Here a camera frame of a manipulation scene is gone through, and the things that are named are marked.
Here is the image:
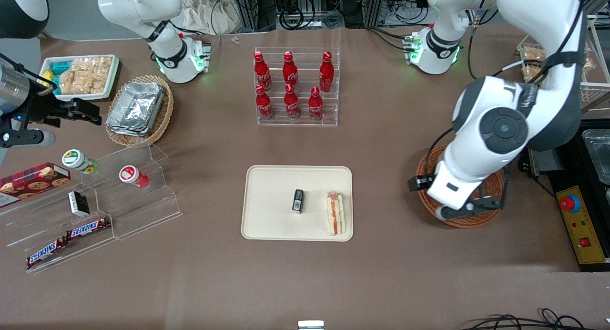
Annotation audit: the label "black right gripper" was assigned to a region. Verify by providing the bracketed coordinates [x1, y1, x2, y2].
[21, 92, 103, 129]

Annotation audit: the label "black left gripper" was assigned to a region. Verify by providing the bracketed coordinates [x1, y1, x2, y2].
[407, 175, 436, 192]

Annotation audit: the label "triangular sandwich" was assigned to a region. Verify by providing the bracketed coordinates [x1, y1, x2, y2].
[325, 190, 346, 237]

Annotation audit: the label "white rectangular snack tray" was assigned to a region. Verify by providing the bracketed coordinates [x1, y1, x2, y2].
[39, 54, 122, 102]

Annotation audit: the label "round brown wicker basket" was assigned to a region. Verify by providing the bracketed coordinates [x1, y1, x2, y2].
[415, 145, 506, 229]

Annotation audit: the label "oval light wicker basket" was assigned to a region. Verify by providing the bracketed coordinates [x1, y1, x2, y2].
[105, 74, 175, 148]

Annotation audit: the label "beige plastic tray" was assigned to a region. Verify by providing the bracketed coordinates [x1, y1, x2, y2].
[241, 165, 354, 242]

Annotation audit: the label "large rice cracker bag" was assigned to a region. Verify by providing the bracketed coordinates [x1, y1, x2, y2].
[59, 56, 113, 95]

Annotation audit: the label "green yellow lidded bottle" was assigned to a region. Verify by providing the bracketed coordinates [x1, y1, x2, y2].
[61, 149, 99, 175]

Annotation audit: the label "stacked aluminium foil trays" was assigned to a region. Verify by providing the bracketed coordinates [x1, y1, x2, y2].
[105, 81, 165, 138]

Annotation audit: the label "grey right wrist bar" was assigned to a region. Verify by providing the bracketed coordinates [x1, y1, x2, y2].
[0, 129, 56, 148]

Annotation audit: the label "red white lidded bottle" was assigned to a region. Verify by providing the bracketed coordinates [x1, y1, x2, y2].
[119, 165, 150, 189]

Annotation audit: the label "red plaid cookie box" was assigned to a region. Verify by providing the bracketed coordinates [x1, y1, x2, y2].
[0, 162, 71, 208]

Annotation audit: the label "black box white label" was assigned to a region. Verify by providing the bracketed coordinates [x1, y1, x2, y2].
[67, 190, 91, 217]

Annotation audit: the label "clear acrylic bottle rack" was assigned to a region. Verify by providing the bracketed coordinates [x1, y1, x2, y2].
[254, 47, 342, 127]

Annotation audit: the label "clear acrylic step shelf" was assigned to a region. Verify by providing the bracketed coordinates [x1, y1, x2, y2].
[0, 176, 118, 274]
[80, 142, 183, 241]

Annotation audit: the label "snickers chocolate bar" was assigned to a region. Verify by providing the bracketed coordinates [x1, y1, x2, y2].
[65, 217, 112, 240]
[26, 237, 68, 269]

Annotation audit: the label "red cola bottle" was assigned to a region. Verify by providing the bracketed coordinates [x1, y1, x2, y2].
[319, 52, 335, 93]
[308, 86, 325, 121]
[284, 84, 301, 120]
[254, 52, 273, 93]
[283, 51, 299, 93]
[255, 85, 275, 121]

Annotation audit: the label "beige cloth bag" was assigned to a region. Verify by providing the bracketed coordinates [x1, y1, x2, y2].
[177, 0, 242, 35]

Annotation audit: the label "black equipment stand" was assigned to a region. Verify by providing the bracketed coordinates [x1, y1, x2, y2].
[518, 119, 610, 273]

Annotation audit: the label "clear cracker snack bag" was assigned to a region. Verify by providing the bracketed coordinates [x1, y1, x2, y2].
[523, 63, 545, 83]
[521, 44, 547, 63]

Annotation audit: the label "yellow emergency stop box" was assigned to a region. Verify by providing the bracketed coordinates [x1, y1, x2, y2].
[556, 185, 610, 265]

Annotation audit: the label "clear plastic bin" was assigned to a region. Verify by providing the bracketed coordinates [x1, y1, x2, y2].
[582, 128, 610, 186]

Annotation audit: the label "loose black floor cables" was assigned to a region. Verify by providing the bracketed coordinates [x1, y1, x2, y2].
[459, 308, 610, 330]

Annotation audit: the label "aluminium frame post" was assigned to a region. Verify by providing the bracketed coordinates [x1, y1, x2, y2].
[232, 0, 261, 33]
[369, 0, 397, 28]

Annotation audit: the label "coiled black cable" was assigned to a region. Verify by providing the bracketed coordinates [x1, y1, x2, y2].
[278, 6, 306, 31]

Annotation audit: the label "white wire basket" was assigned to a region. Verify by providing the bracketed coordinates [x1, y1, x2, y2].
[518, 15, 610, 114]

